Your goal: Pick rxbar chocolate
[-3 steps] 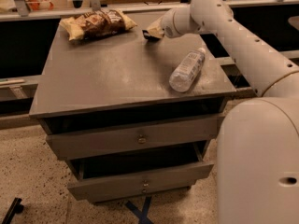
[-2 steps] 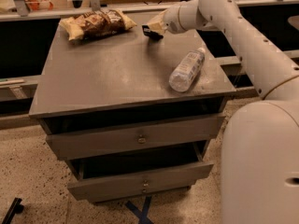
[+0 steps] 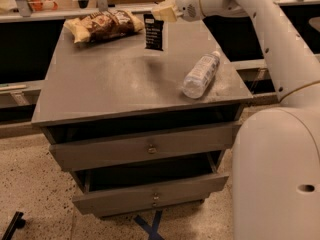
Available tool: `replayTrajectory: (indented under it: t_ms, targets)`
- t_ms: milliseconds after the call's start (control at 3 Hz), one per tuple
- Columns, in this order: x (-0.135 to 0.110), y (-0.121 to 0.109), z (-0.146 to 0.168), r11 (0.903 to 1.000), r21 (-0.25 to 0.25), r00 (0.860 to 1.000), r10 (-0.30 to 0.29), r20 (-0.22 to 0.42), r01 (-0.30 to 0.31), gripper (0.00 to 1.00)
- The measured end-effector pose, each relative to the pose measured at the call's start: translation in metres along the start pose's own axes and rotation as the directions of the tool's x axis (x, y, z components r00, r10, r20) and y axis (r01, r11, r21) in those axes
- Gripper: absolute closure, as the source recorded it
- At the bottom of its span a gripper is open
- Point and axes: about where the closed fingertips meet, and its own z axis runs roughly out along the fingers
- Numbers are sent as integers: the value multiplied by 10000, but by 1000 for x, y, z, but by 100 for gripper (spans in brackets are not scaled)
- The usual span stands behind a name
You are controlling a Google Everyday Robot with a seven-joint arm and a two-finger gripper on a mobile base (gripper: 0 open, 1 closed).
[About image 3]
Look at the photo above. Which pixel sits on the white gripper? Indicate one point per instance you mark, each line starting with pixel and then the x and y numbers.
pixel 187 4

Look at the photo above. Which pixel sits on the black rxbar chocolate bar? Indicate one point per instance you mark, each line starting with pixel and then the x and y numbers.
pixel 154 32

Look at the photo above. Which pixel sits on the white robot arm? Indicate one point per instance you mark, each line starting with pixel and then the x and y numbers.
pixel 276 154

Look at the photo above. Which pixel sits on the yellow brown chip bag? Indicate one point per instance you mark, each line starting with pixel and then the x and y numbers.
pixel 103 26

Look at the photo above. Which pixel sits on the clear plastic water bottle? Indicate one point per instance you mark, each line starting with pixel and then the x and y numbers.
pixel 200 76

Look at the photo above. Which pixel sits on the grey wooden drawer cabinet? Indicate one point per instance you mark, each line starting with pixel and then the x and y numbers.
pixel 121 88

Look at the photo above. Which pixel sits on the upper grey drawer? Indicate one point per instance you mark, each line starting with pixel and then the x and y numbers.
pixel 110 151

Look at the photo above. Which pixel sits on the grey drawer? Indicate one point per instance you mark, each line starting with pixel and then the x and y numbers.
pixel 110 151
pixel 147 185

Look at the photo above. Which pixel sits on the grey metal railing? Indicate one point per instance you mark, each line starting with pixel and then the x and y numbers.
pixel 69 8

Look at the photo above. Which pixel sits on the lower grey drawer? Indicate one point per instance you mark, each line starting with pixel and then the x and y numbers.
pixel 147 185

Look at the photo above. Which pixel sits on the black stand foot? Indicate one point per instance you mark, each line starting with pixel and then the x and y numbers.
pixel 17 222

